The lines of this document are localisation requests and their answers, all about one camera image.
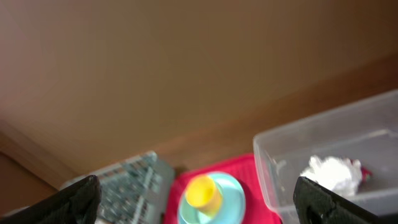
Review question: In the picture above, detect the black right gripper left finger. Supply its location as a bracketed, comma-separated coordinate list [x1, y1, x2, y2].
[1, 175, 101, 224]

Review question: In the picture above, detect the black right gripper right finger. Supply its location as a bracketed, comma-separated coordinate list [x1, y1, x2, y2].
[293, 177, 395, 224]

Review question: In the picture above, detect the white napkin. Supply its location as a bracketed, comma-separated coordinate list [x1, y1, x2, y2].
[300, 155, 364, 197]

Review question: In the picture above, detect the grey dishwasher rack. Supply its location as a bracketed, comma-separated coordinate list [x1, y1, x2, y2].
[58, 151, 176, 224]

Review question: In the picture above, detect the red plastic tray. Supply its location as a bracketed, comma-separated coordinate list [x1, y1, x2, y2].
[162, 154, 281, 224]

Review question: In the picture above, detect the light blue plate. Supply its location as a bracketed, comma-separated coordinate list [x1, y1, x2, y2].
[177, 172, 246, 224]

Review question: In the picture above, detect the clear plastic bin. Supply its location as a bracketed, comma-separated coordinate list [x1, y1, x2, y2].
[253, 90, 397, 223]

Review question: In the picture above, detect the yellow plastic cup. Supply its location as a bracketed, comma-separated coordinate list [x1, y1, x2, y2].
[185, 175, 223, 217]

